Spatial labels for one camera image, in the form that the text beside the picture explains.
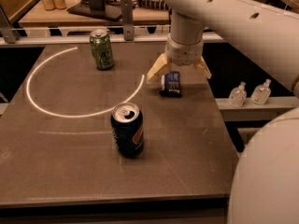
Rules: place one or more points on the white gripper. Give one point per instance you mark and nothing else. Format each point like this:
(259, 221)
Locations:
(183, 54)

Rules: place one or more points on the dark blue rxbar wrapper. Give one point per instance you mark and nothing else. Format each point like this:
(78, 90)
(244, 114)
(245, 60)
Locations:
(170, 84)

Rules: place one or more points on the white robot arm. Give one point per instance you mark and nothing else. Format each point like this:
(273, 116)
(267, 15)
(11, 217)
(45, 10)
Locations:
(265, 188)

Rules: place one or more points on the blue pepsi can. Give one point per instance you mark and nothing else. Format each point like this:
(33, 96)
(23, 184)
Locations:
(127, 127)

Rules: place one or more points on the green soda can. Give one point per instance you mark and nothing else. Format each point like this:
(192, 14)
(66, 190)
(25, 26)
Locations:
(101, 49)

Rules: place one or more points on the clear sanitizer bottle left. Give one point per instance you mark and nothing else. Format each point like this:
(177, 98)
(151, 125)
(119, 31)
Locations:
(238, 95)

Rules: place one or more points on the clear sanitizer bottle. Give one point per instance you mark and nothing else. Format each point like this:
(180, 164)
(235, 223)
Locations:
(238, 95)
(261, 93)

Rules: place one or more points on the black power strip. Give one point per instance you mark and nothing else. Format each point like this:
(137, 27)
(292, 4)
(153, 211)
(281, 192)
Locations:
(153, 4)

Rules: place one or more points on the clear sanitizer bottle right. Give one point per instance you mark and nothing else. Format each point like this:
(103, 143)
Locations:
(261, 93)

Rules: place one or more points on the grey side shelf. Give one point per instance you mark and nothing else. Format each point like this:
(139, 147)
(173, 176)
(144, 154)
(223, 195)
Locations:
(274, 107)

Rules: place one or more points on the black monitor stand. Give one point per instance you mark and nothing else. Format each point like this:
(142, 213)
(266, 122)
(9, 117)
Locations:
(96, 9)

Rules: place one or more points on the wooden background desk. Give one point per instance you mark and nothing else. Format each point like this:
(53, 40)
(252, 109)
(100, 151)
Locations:
(37, 16)

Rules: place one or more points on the grey metal railing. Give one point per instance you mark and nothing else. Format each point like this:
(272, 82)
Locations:
(12, 39)

